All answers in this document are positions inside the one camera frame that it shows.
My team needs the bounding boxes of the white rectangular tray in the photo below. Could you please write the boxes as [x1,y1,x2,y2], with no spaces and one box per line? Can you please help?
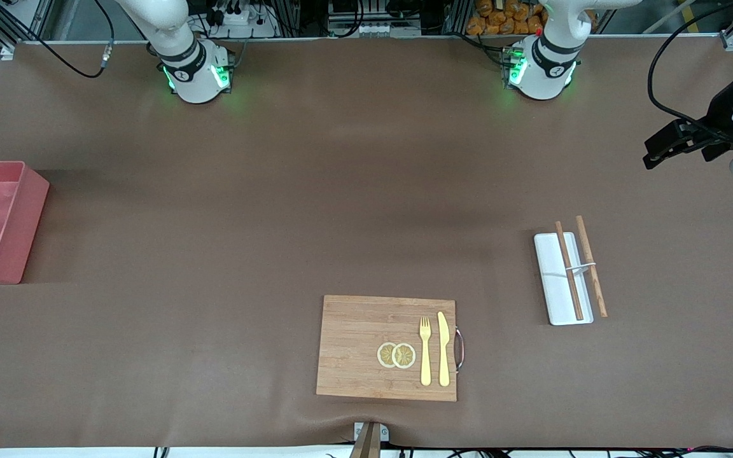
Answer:
[534,232,595,326]

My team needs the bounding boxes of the orange snack bag pile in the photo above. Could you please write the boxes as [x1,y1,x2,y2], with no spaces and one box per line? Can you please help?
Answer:
[466,0,548,36]

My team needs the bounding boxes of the yellow plastic knife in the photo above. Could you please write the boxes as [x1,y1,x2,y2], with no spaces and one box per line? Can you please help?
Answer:
[436,311,452,387]

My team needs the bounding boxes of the yellow plastic fork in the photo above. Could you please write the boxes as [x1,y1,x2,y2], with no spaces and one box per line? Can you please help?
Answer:
[419,316,433,387]

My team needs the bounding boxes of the bamboo cutting board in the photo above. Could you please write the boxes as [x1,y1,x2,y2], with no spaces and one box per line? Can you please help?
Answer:
[316,295,458,403]

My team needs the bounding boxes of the white power strip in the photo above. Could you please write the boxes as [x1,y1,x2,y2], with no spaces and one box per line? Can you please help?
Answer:
[213,5,276,39]

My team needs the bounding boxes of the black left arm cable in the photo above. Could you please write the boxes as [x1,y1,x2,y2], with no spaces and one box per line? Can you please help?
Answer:
[648,0,733,138]

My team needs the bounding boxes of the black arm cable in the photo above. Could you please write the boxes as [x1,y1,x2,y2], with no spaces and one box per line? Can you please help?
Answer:
[648,0,733,138]
[0,0,116,80]

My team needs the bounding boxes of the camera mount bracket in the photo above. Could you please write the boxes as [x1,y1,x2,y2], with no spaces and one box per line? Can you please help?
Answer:
[349,421,390,458]

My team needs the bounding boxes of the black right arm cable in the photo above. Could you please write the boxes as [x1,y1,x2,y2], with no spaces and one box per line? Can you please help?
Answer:
[0,0,116,80]

